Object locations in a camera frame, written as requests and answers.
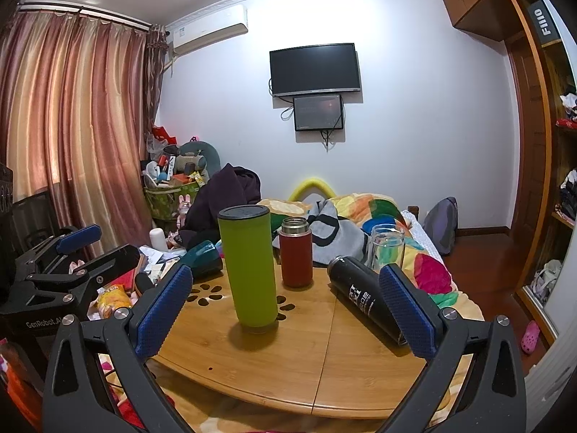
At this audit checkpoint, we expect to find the dark purple jacket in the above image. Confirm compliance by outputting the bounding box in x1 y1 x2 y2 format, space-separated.
180 163 262 253

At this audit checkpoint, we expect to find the black chair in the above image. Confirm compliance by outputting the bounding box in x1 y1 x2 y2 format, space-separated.
11 189 65 253

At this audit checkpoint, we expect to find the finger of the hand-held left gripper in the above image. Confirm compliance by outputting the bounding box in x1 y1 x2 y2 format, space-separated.
25 244 142 302
16 224 102 277

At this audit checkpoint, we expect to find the yellow snack packet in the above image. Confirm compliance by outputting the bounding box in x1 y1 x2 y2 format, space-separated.
97 284 134 319

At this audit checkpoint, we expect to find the grey black striped cloth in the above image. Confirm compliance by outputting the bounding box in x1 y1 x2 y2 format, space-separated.
308 198 369 265

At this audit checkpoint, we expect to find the pink striped curtain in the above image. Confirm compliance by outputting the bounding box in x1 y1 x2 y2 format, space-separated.
0 4 166 262

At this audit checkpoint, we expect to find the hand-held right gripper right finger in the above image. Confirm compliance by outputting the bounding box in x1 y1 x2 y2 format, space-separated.
379 263 528 433

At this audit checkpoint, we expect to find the grey backpack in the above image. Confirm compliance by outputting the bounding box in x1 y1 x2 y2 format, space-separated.
423 197 459 256

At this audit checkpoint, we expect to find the green storage basket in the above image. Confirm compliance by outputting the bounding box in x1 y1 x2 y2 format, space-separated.
144 183 203 231

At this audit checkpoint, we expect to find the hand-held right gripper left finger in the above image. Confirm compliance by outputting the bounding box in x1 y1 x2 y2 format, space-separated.
42 263 194 433

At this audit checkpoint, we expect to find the green tumbler cup black lid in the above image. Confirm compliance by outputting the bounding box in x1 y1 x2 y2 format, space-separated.
217 205 279 335

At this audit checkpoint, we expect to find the black wall television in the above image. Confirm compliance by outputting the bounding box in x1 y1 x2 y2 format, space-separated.
269 43 362 98

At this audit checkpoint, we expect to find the black thermos cup white print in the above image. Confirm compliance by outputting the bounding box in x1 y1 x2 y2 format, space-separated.
327 255 409 347

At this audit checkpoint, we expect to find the colourful patterned blanket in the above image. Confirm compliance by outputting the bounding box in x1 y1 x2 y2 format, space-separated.
257 193 486 322

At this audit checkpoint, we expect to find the red thermos cup steel neck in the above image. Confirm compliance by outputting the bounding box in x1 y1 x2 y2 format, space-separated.
277 217 313 288

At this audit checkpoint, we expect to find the yellow foam tube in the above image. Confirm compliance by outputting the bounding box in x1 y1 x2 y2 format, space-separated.
288 179 336 202

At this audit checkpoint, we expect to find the pink slipper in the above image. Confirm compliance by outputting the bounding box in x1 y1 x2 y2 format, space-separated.
520 320 541 355

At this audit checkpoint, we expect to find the teal plastic object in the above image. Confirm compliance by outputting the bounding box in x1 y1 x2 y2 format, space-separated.
178 240 225 278

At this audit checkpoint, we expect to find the white air conditioner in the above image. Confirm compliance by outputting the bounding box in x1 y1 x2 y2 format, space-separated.
168 6 249 57

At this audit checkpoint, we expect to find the grey plush toy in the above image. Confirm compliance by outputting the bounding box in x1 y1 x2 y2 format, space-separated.
173 141 221 176

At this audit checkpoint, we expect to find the clear glass cup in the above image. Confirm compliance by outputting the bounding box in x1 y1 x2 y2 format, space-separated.
365 224 405 276

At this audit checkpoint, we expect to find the small black wall monitor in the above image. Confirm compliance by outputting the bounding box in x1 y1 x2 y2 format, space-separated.
293 94 344 132

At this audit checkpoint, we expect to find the brown wooden wardrobe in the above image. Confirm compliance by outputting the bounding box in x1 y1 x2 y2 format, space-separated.
439 0 577 348

